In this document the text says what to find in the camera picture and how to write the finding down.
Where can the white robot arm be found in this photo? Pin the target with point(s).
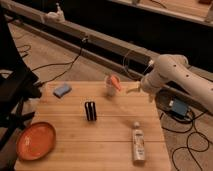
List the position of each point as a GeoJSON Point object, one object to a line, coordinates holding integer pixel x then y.
{"type": "Point", "coordinates": [171, 67]}

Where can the blue sponge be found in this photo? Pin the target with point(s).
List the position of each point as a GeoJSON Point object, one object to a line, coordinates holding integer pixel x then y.
{"type": "Point", "coordinates": [62, 90]}

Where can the black chair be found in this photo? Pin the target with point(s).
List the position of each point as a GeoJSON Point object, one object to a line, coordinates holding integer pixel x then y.
{"type": "Point", "coordinates": [18, 87]}

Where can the long grey rail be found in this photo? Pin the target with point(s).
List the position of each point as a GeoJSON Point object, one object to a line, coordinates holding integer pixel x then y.
{"type": "Point", "coordinates": [96, 38]}

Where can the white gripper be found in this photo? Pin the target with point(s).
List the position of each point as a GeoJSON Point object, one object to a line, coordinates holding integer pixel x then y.
{"type": "Point", "coordinates": [145, 85]}

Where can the blue power box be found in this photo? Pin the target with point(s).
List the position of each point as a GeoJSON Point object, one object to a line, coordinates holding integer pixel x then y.
{"type": "Point", "coordinates": [178, 107]}

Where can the cup with orange carrot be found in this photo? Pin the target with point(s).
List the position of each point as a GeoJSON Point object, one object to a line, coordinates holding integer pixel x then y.
{"type": "Point", "coordinates": [112, 83]}

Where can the orange plate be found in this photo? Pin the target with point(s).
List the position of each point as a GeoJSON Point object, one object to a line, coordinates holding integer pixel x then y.
{"type": "Point", "coordinates": [36, 141]}

